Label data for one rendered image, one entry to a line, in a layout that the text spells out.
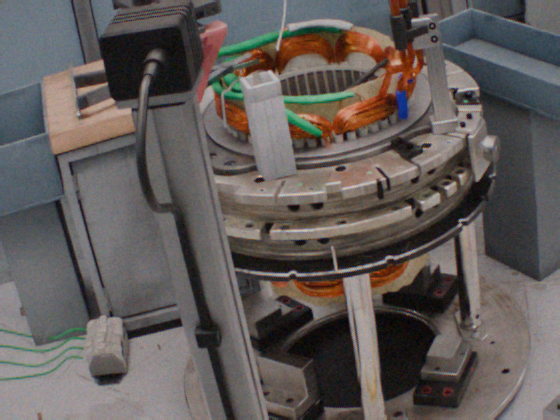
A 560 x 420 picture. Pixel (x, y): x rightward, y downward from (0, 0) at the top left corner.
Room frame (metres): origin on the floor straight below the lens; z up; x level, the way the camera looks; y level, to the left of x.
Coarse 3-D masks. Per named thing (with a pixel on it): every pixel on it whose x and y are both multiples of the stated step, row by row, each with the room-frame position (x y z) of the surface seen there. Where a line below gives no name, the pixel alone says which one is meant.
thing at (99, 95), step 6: (96, 90) 1.23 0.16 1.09; (102, 90) 1.23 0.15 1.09; (108, 90) 1.24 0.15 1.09; (78, 96) 1.23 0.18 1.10; (84, 96) 1.23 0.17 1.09; (90, 96) 1.23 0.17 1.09; (96, 96) 1.23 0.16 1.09; (102, 96) 1.23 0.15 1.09; (108, 96) 1.24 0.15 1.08; (78, 102) 1.23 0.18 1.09; (84, 102) 1.23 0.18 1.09; (90, 102) 1.23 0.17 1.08; (96, 102) 1.23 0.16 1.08; (84, 108) 1.23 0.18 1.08
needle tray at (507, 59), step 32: (448, 32) 1.32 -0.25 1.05; (480, 32) 1.34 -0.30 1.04; (512, 32) 1.29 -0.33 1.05; (544, 32) 1.24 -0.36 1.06; (480, 64) 1.20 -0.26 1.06; (512, 64) 1.25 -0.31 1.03; (544, 64) 1.24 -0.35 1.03; (480, 96) 1.22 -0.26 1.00; (512, 96) 1.16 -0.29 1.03; (544, 96) 1.11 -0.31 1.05; (512, 128) 1.18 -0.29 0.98; (544, 128) 1.17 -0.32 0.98; (512, 160) 1.19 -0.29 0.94; (544, 160) 1.17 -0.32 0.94; (512, 192) 1.19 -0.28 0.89; (544, 192) 1.16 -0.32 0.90; (512, 224) 1.19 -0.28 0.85; (544, 224) 1.16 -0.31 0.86; (512, 256) 1.20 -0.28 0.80; (544, 256) 1.16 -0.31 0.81
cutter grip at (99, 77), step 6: (90, 72) 1.29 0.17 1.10; (96, 72) 1.29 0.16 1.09; (102, 72) 1.29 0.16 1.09; (78, 78) 1.29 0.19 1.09; (84, 78) 1.29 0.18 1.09; (90, 78) 1.29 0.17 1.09; (96, 78) 1.29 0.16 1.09; (102, 78) 1.29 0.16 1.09; (78, 84) 1.29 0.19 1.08; (84, 84) 1.29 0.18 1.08; (90, 84) 1.29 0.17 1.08; (96, 84) 1.29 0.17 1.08
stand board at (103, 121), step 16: (96, 64) 1.39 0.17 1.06; (48, 80) 1.38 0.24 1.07; (64, 80) 1.36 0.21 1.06; (48, 96) 1.33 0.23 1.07; (64, 96) 1.31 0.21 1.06; (48, 112) 1.28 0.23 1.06; (64, 112) 1.26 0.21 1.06; (96, 112) 1.24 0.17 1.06; (112, 112) 1.23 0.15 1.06; (128, 112) 1.22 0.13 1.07; (64, 128) 1.22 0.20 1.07; (80, 128) 1.21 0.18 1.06; (96, 128) 1.21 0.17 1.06; (112, 128) 1.22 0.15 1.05; (128, 128) 1.22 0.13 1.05; (64, 144) 1.21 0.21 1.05; (80, 144) 1.21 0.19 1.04
